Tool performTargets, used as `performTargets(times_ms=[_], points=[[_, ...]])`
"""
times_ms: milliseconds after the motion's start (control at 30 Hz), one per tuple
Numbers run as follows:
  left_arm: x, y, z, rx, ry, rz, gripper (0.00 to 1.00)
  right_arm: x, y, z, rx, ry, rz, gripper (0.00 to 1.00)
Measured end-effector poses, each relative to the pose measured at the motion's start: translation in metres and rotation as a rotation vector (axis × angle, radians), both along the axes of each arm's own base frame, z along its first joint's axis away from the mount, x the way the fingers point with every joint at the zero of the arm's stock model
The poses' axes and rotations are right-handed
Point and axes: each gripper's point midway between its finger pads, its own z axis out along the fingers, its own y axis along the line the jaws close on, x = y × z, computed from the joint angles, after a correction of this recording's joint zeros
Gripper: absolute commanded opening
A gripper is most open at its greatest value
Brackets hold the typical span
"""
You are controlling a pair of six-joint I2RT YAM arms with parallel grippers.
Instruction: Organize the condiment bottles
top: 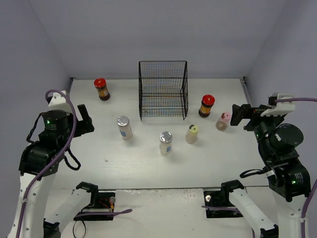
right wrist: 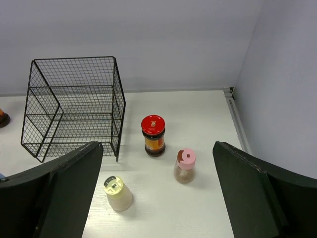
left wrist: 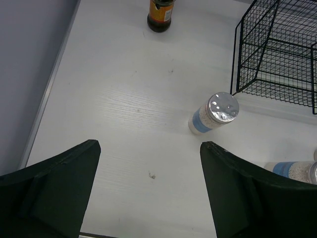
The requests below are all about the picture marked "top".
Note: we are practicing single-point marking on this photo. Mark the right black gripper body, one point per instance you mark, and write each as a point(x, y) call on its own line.
point(246, 116)

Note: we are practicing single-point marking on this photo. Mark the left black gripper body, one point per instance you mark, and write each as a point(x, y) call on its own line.
point(82, 124)

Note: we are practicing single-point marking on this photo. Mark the pink-lid spice shaker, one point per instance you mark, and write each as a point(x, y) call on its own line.
point(223, 121)

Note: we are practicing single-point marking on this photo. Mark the red-lid sauce jar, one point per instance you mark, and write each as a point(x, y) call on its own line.
point(101, 87)
point(206, 104)

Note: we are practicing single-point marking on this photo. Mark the silver-lid white bottle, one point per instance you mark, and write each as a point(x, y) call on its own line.
point(165, 142)
point(124, 126)

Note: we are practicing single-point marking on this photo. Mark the yellow-lid spice shaker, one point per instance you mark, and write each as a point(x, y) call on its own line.
point(192, 134)

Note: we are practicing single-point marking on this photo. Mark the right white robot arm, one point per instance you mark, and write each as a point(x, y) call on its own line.
point(288, 179)

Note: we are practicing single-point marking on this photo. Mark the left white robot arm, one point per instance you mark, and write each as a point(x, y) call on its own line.
point(38, 167)

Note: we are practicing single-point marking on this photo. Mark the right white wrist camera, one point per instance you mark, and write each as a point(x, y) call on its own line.
point(280, 105)

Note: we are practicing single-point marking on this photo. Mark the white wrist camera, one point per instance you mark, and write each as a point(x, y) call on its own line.
point(58, 102)
point(280, 105)

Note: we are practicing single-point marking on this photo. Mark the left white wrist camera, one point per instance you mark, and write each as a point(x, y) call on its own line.
point(58, 102)

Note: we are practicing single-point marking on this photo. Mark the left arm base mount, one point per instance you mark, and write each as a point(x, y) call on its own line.
point(104, 209)

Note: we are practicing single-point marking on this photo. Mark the black wire mesh rack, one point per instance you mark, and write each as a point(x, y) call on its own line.
point(163, 88)

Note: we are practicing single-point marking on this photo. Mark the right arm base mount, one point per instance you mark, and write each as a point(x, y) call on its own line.
point(220, 208)

